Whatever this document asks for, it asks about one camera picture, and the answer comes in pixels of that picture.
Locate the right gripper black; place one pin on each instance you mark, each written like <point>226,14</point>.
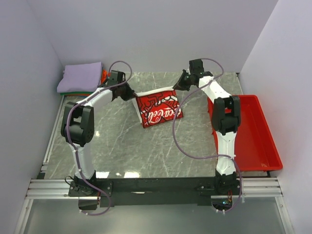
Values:
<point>180,85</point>

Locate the folded lilac t shirt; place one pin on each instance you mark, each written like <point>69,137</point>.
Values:
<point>80,78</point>

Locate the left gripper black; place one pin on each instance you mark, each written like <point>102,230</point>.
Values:
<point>130,94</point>

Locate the folded green t shirt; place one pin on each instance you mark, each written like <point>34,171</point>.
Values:
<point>83,94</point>

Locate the red plastic bin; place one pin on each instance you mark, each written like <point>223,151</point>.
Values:
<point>255,149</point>

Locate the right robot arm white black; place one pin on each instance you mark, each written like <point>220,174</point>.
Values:
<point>225,121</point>

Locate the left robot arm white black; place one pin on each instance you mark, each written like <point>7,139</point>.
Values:
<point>78,127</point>

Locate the black base bar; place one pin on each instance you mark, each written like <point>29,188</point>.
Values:
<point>164,191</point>

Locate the aluminium frame rail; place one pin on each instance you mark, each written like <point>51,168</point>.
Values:
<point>59,189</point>

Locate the folded orange t shirt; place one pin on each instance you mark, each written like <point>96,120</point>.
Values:
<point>103,77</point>

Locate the white t shirt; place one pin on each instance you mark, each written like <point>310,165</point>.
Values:
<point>156,106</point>

